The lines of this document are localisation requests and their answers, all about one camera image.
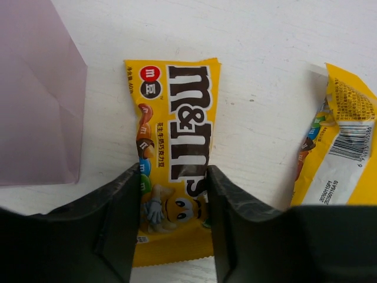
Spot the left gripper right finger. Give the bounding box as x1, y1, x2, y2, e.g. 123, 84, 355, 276
207, 166, 376, 282

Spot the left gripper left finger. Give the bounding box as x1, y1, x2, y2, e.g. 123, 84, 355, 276
1, 164, 140, 282

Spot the yellow snack bar wrapper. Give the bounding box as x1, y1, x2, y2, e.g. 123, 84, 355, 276
291, 64, 376, 206

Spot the yellow M&M packet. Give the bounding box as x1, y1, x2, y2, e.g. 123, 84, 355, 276
124, 58, 221, 267

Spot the pink paper bag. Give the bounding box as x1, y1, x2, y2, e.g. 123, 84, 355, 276
1, 1, 87, 186

